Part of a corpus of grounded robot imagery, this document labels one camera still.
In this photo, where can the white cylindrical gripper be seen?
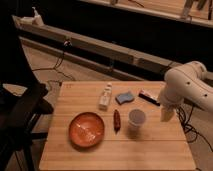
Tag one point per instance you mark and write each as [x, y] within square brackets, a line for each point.
[167, 112]

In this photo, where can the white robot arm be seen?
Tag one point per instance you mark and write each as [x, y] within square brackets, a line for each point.
[185, 82]

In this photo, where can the blue sponge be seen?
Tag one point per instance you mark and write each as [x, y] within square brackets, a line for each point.
[124, 98]

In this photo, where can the white squeeze bottle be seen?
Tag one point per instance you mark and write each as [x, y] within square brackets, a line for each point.
[105, 97]

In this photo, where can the orange bowl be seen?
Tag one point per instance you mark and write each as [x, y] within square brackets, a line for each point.
[86, 129]

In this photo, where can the black chair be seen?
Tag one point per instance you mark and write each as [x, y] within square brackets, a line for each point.
[17, 120]

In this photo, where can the white pump dispenser bottle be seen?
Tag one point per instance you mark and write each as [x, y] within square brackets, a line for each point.
[37, 17]

